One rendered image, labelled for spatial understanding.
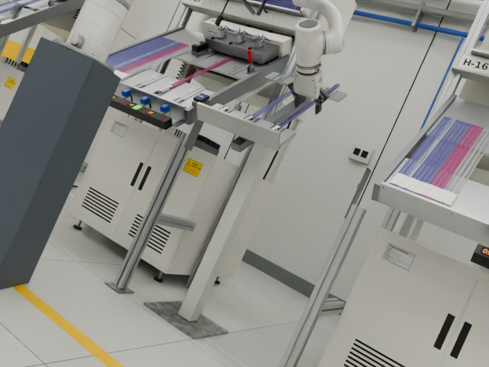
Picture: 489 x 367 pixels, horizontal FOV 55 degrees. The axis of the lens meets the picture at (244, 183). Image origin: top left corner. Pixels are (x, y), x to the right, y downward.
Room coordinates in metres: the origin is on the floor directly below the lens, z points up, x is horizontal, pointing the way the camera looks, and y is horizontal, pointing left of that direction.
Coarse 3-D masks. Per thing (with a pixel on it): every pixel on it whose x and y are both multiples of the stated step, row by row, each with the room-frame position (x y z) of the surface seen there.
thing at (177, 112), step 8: (120, 88) 1.97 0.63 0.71; (128, 88) 1.93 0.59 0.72; (136, 88) 1.90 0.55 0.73; (120, 96) 1.99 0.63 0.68; (136, 96) 1.92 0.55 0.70; (152, 96) 1.86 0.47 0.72; (160, 96) 1.84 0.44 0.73; (152, 104) 1.88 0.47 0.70; (160, 104) 1.85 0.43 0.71; (168, 104) 1.82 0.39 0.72; (176, 104) 1.79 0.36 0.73; (160, 112) 1.88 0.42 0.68; (168, 112) 1.85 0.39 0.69; (176, 112) 1.82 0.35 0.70; (184, 112) 1.79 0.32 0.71
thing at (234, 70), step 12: (168, 36) 2.46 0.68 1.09; (180, 36) 2.46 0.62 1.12; (192, 36) 2.46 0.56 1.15; (192, 60) 2.20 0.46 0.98; (204, 60) 2.20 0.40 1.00; (216, 60) 2.20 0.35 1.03; (240, 60) 2.20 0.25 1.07; (216, 72) 2.19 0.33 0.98; (228, 72) 2.09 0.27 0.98; (240, 72) 2.09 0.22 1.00
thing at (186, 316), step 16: (256, 144) 1.77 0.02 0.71; (256, 160) 1.76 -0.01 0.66; (240, 176) 1.77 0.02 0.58; (256, 176) 1.76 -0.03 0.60; (240, 192) 1.76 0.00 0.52; (240, 208) 1.75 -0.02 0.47; (224, 224) 1.76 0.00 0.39; (240, 224) 1.79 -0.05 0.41; (224, 240) 1.75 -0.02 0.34; (208, 256) 1.76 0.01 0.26; (224, 256) 1.78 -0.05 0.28; (208, 272) 1.75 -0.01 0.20; (192, 288) 1.77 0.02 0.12; (208, 288) 1.77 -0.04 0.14; (144, 304) 1.73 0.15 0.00; (160, 304) 1.79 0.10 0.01; (176, 304) 1.87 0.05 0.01; (192, 304) 1.75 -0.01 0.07; (176, 320) 1.70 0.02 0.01; (192, 320) 1.76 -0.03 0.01; (208, 320) 1.86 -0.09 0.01; (192, 336) 1.62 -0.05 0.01; (208, 336) 1.70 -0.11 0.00
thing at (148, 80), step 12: (144, 72) 2.09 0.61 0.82; (156, 72) 2.09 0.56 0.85; (132, 84) 1.98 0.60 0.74; (144, 84) 1.96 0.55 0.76; (156, 84) 1.98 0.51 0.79; (168, 84) 1.98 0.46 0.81; (180, 84) 1.98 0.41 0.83; (192, 84) 1.98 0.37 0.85; (168, 96) 1.89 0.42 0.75; (180, 96) 1.89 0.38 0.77; (192, 96) 1.90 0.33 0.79
